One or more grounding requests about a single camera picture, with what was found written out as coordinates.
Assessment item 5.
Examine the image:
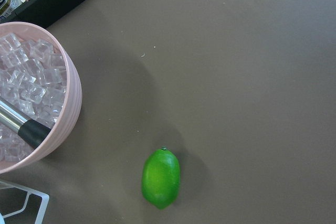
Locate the pink ice bucket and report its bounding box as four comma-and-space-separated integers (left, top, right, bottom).
1, 22, 82, 174

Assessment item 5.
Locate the white wire cup rack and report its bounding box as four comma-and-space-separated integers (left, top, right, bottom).
1, 179, 49, 223

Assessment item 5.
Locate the green lime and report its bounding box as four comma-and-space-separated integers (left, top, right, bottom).
141, 146, 181, 209

